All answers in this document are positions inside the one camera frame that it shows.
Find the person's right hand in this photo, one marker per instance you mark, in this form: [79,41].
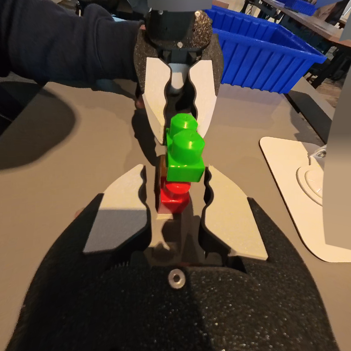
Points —
[79,213]

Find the blue ribbed plastic bin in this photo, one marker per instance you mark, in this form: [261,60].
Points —
[300,7]
[260,60]

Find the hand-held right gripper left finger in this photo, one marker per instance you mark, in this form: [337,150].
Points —
[118,216]

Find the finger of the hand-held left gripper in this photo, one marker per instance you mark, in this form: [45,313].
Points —
[155,96]
[207,93]

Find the red single-stud block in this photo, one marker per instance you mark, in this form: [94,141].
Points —
[174,200]

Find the wooden office desk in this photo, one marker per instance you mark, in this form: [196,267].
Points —
[309,23]

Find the green two-stud block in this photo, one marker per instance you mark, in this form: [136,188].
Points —
[186,153]

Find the person's left hand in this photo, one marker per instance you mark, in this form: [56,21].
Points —
[140,101]

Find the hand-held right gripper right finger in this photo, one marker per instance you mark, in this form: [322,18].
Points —
[233,219]

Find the person's left forearm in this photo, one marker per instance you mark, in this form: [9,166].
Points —
[68,41]

